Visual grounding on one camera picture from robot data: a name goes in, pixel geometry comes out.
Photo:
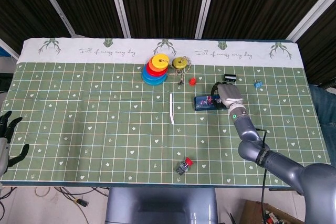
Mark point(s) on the blue glasses case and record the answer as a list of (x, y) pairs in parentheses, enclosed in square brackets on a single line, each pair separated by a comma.
[(207, 102)]

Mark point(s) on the red emergency stop button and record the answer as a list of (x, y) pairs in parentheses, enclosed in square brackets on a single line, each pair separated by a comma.
[(183, 167)]

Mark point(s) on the person leg in jeans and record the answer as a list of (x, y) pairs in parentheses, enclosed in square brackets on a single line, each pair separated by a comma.
[(325, 108)]

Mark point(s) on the small black counter device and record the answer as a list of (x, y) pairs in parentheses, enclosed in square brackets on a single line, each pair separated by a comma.
[(230, 77)]

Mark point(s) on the black power adapter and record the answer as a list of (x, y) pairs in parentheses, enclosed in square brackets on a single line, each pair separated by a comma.
[(82, 203)]

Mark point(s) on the green grid tablecloth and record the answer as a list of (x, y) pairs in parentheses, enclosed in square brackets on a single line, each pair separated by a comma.
[(105, 119)]

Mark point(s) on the small red plastic cap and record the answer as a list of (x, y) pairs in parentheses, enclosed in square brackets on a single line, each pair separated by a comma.
[(193, 81)]

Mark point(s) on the white bent plastic strip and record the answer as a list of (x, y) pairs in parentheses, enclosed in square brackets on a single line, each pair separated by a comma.
[(171, 106)]

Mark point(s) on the white aluminium partition post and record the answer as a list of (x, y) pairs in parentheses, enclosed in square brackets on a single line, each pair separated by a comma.
[(56, 11), (119, 6), (312, 14), (206, 6)]

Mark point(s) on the grey robot torso base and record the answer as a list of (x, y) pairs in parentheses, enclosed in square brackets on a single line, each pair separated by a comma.
[(162, 205)]

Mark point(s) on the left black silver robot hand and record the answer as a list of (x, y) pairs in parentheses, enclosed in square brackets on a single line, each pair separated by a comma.
[(4, 153)]

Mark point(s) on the blue binder clip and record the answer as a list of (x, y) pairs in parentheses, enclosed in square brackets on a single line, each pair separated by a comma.
[(258, 85)]

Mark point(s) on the dark blue table underlay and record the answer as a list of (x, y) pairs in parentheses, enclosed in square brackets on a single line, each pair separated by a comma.
[(162, 185)]

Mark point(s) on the brown cardboard box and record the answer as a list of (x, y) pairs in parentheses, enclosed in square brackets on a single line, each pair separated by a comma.
[(252, 213)]

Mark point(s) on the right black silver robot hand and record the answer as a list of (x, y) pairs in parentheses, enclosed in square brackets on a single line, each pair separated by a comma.
[(229, 94)]

